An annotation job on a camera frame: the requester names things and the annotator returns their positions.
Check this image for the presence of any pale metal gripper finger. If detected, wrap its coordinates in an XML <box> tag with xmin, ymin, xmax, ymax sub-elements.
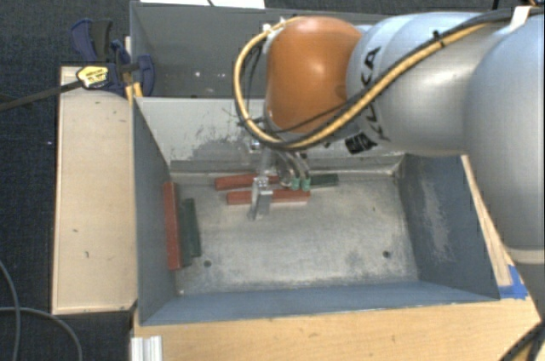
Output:
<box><xmin>247</xmin><ymin>176</ymin><xmax>270</xmax><ymax>221</ymax></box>
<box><xmin>256</xmin><ymin>188</ymin><xmax>274</xmax><ymax>219</ymax></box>

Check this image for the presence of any red-brown flat block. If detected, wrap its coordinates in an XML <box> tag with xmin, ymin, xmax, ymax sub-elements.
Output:
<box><xmin>213</xmin><ymin>173</ymin><xmax>283</xmax><ymax>192</ymax></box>
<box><xmin>225</xmin><ymin>187</ymin><xmax>313</xmax><ymax>208</ymax></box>
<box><xmin>162</xmin><ymin>180</ymin><xmax>185</xmax><ymax>272</ymax></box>

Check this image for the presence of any grey metal bin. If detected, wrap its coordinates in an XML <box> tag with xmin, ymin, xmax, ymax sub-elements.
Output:
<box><xmin>129</xmin><ymin>0</ymin><xmax>502</xmax><ymax>328</ymax></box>

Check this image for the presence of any dark green flat block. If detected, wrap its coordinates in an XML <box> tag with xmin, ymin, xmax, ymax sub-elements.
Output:
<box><xmin>309</xmin><ymin>173</ymin><xmax>341</xmax><ymax>188</ymax></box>
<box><xmin>178</xmin><ymin>198</ymin><xmax>203</xmax><ymax>267</ymax></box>

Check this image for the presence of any pale wood board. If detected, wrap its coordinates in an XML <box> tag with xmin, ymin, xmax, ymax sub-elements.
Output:
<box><xmin>50</xmin><ymin>66</ymin><xmax>140</xmax><ymax>316</ymax></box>

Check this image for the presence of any black cylinder on white bracket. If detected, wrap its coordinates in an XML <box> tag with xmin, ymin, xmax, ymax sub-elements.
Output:
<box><xmin>324</xmin><ymin>130</ymin><xmax>380</xmax><ymax>157</ymax></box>

